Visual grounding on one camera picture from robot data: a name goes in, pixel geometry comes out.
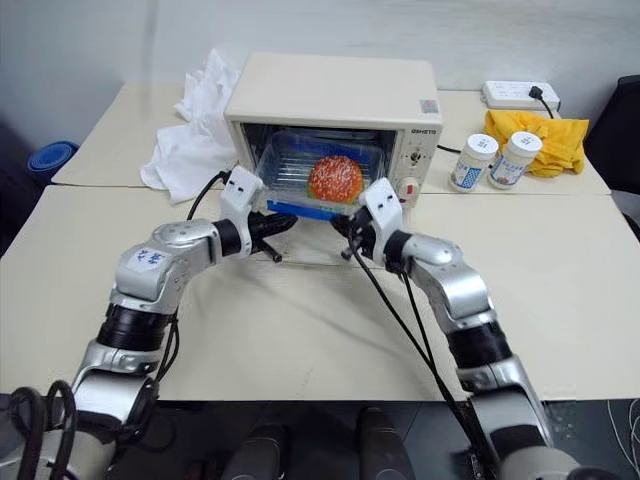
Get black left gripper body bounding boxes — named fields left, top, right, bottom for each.
left=246, top=211, right=274, bottom=257

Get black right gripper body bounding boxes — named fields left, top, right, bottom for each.
left=349, top=207, right=387, bottom=262

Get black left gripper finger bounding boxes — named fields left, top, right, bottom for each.
left=257, top=238, right=284, bottom=265
left=263, top=213, right=298, bottom=235

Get clear plastic food container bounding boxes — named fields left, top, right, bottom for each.
left=251, top=126, right=390, bottom=222

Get glass toaster oven door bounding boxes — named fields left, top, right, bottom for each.
left=238, top=199, right=374, bottom=270

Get cream toaster oven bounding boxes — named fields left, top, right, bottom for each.
left=223, top=52, right=444, bottom=227

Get orange toy burger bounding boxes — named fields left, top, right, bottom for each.
left=305, top=155, right=364, bottom=204

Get white crumpled cloth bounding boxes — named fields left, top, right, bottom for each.
left=139, top=47, right=242, bottom=204

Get white bottle blue checked label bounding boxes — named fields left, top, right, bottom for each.
left=448, top=133, right=500, bottom=193

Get white bottle blue text label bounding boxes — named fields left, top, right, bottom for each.
left=488, top=130, right=544, bottom=191

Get white power strip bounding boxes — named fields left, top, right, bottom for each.
left=480, top=79, right=562, bottom=112

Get yellow crumpled cloth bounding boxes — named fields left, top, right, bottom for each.
left=483, top=108, right=592, bottom=178

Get blue round object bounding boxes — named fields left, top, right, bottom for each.
left=26, top=140, right=81, bottom=174

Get black chair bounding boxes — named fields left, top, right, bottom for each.
left=583, top=74, right=640, bottom=197

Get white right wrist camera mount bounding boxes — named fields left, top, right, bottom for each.
left=356, top=178, right=404, bottom=263

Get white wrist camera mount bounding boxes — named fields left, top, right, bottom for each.
left=218, top=166, right=265, bottom=252
left=356, top=178, right=404, bottom=263

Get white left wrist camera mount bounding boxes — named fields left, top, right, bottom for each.
left=218, top=166, right=265, bottom=252

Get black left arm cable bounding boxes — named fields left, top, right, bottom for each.
left=185, top=170, right=232, bottom=222

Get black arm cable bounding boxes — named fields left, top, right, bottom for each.
left=348, top=243, right=502, bottom=480
left=185, top=170, right=232, bottom=222

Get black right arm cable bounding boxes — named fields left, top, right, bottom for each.
left=348, top=243, right=502, bottom=480

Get black plug with cable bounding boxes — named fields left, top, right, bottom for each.
left=526, top=85, right=563, bottom=120

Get thin white cables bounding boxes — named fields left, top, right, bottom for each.
left=606, top=396, right=640, bottom=480

